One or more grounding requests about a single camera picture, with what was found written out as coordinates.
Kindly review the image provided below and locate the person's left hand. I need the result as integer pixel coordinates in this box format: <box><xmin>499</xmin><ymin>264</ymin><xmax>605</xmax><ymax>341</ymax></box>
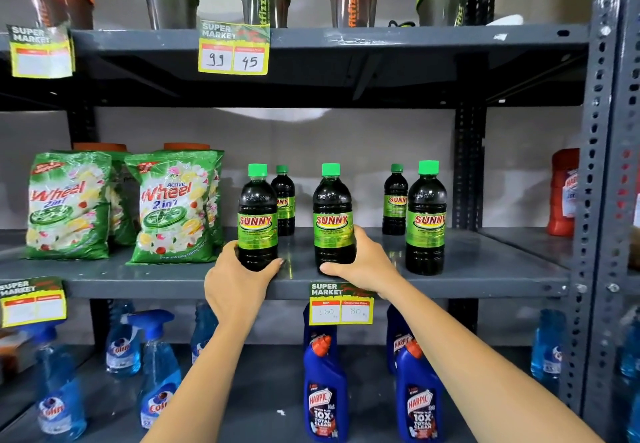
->
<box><xmin>204</xmin><ymin>240</ymin><xmax>286</xmax><ymax>331</ymax></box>

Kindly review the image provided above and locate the person's right hand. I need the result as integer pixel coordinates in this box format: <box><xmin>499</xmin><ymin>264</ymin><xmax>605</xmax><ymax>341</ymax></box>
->
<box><xmin>319</xmin><ymin>225</ymin><xmax>404</xmax><ymax>301</ymax></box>

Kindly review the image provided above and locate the dark green-capped cleaner bottle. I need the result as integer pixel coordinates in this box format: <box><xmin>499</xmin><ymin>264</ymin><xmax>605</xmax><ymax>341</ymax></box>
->
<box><xmin>405</xmin><ymin>160</ymin><xmax>448</xmax><ymax>276</ymax></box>
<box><xmin>312</xmin><ymin>163</ymin><xmax>357</xmax><ymax>268</ymax></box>
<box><xmin>382</xmin><ymin>163</ymin><xmax>409</xmax><ymax>236</ymax></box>
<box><xmin>270</xmin><ymin>165</ymin><xmax>296</xmax><ymax>237</ymax></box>
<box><xmin>237</xmin><ymin>163</ymin><xmax>279</xmax><ymax>272</ymax></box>

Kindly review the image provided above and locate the person's left forearm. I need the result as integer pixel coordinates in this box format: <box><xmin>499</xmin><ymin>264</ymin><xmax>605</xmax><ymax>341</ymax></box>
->
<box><xmin>141</xmin><ymin>315</ymin><xmax>273</xmax><ymax>443</ymax></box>

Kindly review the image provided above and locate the person's right forearm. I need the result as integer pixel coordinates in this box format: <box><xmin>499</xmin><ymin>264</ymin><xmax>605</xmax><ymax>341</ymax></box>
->
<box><xmin>381</xmin><ymin>278</ymin><xmax>607</xmax><ymax>443</ymax></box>

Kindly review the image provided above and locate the yellow green price tag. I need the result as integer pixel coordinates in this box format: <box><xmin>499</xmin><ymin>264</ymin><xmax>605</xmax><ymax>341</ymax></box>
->
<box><xmin>7</xmin><ymin>24</ymin><xmax>76</xmax><ymax>79</ymax></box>
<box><xmin>309</xmin><ymin>283</ymin><xmax>376</xmax><ymax>326</ymax></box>
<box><xmin>198</xmin><ymin>20</ymin><xmax>271</xmax><ymax>76</ymax></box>
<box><xmin>0</xmin><ymin>277</ymin><xmax>68</xmax><ymax>328</ymax></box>

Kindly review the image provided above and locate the blue toilet cleaner bottle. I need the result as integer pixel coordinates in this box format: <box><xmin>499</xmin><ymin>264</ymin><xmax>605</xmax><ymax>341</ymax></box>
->
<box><xmin>303</xmin><ymin>335</ymin><xmax>349</xmax><ymax>442</ymax></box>
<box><xmin>395</xmin><ymin>340</ymin><xmax>445</xmax><ymax>443</ymax></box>
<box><xmin>386</xmin><ymin>305</ymin><xmax>413</xmax><ymax>376</ymax></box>
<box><xmin>302</xmin><ymin>304</ymin><xmax>337</xmax><ymax>353</ymax></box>

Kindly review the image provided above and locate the green detergent powder packet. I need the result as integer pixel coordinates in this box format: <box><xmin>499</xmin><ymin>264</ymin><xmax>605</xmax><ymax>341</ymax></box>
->
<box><xmin>124</xmin><ymin>150</ymin><xmax>221</xmax><ymax>266</ymax></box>
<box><xmin>107</xmin><ymin>150</ymin><xmax>139</xmax><ymax>247</ymax></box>
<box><xmin>25</xmin><ymin>152</ymin><xmax>112</xmax><ymax>261</ymax></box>
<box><xmin>207</xmin><ymin>150</ymin><xmax>226</xmax><ymax>247</ymax></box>

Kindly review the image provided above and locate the blue glass cleaner spray bottle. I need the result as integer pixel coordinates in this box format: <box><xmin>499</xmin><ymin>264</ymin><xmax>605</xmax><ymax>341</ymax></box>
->
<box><xmin>22</xmin><ymin>320</ymin><xmax>87</xmax><ymax>442</ymax></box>
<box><xmin>126</xmin><ymin>310</ymin><xmax>182</xmax><ymax>429</ymax></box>
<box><xmin>625</xmin><ymin>393</ymin><xmax>640</xmax><ymax>443</ymax></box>
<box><xmin>105</xmin><ymin>300</ymin><xmax>142</xmax><ymax>377</ymax></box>
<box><xmin>530</xmin><ymin>309</ymin><xmax>567</xmax><ymax>383</ymax></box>
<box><xmin>620</xmin><ymin>315</ymin><xmax>640</xmax><ymax>378</ymax></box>
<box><xmin>191</xmin><ymin>302</ymin><xmax>219</xmax><ymax>364</ymax></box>

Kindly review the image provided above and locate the red cleaner bottle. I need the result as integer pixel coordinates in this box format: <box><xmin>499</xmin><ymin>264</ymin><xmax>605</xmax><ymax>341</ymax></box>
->
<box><xmin>546</xmin><ymin>148</ymin><xmax>581</xmax><ymax>237</ymax></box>

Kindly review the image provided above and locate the grey metal shelf rack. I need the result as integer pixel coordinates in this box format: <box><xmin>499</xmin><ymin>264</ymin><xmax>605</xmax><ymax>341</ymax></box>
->
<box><xmin>0</xmin><ymin>0</ymin><xmax>623</xmax><ymax>443</ymax></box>
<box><xmin>582</xmin><ymin>0</ymin><xmax>640</xmax><ymax>443</ymax></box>

